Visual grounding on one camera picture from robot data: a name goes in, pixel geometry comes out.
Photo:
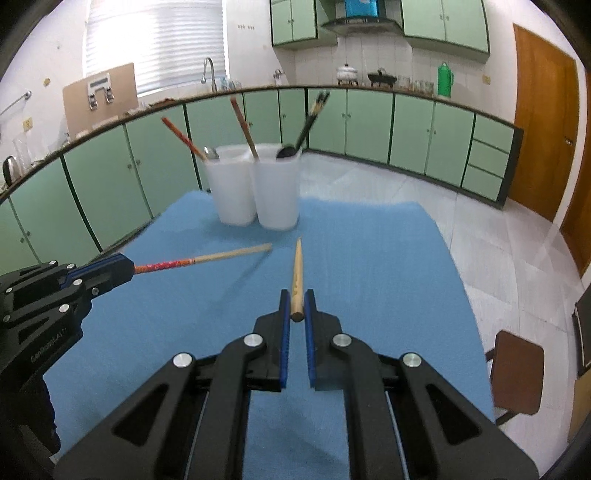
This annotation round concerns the range hood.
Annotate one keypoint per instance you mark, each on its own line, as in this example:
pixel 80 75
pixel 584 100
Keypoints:
pixel 360 23

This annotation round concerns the green upper kitchen cabinet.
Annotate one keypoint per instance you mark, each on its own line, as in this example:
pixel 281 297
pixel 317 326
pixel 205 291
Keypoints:
pixel 300 21
pixel 443 23

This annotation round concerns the green thermos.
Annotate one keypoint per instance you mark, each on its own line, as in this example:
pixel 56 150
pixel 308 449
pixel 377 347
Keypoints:
pixel 445 81

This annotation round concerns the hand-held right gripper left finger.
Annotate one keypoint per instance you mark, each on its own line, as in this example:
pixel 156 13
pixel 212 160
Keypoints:
pixel 285 355

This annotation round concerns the brown chair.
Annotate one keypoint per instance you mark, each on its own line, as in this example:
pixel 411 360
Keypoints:
pixel 517 369

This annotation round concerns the black wok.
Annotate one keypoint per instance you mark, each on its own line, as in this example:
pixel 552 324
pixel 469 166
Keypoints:
pixel 382 79

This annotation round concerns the green lower kitchen cabinets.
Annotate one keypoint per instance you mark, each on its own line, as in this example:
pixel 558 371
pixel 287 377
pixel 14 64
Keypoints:
pixel 415 134

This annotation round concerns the blue tablecloth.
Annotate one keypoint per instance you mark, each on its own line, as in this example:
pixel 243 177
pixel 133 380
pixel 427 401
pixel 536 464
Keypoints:
pixel 369 277

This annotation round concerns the cardboard box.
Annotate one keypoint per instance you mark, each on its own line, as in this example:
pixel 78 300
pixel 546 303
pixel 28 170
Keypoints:
pixel 78 106

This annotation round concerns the plain wooden chopstick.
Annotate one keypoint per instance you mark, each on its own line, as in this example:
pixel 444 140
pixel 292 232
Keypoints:
pixel 298 286

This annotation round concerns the silver cooking pot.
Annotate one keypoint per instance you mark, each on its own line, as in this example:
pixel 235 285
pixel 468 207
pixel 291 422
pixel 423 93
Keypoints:
pixel 347 74

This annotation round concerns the white window blinds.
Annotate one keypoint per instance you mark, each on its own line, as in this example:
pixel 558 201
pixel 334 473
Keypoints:
pixel 157 41

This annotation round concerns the glass jars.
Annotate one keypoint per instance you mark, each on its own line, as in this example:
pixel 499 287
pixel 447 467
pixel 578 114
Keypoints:
pixel 415 84

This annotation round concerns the kitchen sink faucet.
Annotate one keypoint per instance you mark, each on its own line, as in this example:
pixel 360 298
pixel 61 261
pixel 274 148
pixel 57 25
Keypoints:
pixel 210 69

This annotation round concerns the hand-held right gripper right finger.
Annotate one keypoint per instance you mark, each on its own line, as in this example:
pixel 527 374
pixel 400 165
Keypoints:
pixel 309 355

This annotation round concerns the wall towel bar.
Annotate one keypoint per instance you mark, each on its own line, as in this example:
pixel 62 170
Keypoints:
pixel 16 102

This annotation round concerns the metal spoon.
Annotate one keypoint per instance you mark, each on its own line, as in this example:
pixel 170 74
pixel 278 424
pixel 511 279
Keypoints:
pixel 211 153

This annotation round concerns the glass pitcher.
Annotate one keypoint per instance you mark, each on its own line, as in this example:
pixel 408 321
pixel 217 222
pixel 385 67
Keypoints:
pixel 23 150

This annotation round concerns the dark kettle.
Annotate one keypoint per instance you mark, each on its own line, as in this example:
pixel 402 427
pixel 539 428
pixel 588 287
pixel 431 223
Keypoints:
pixel 11 170

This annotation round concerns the wooden door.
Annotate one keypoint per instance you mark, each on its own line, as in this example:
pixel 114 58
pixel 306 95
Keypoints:
pixel 545 115
pixel 582 184

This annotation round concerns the small wall tap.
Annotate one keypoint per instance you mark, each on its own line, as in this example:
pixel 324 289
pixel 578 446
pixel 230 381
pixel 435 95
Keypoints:
pixel 278 76

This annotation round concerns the dark panel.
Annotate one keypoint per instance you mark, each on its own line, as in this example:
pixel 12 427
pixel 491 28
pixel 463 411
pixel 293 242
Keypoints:
pixel 582 332

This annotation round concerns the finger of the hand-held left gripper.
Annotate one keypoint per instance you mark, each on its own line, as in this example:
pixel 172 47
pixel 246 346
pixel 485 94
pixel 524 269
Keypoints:
pixel 106 265
pixel 106 282

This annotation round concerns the red floral chopstick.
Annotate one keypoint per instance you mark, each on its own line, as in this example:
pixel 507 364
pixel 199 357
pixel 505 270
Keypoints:
pixel 161 265
pixel 242 124
pixel 182 137

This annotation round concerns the black spoon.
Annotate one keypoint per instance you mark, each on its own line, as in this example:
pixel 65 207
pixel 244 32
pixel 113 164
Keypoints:
pixel 286 152

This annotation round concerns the white plastic container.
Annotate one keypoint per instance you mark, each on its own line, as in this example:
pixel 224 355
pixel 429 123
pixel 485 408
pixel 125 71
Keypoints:
pixel 277 194
pixel 228 194

